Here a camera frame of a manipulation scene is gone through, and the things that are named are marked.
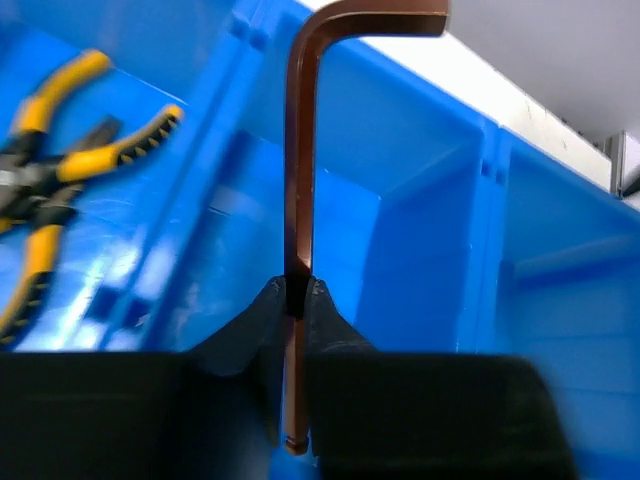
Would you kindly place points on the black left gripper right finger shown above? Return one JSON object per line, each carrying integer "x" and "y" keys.
{"x": 402, "y": 415}

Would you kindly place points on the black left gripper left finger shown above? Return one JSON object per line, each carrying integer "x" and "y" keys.
{"x": 211, "y": 412}

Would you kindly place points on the yellow black pliers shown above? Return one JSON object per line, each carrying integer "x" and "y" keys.
{"x": 41, "y": 195}

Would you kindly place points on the yellow black cutters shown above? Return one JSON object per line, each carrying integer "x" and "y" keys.
{"x": 31, "y": 122}

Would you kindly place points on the large brown hex key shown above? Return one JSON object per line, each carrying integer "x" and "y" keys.
{"x": 330, "y": 24}

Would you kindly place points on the blue plastic divided bin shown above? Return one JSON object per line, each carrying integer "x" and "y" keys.
{"x": 435, "y": 230}

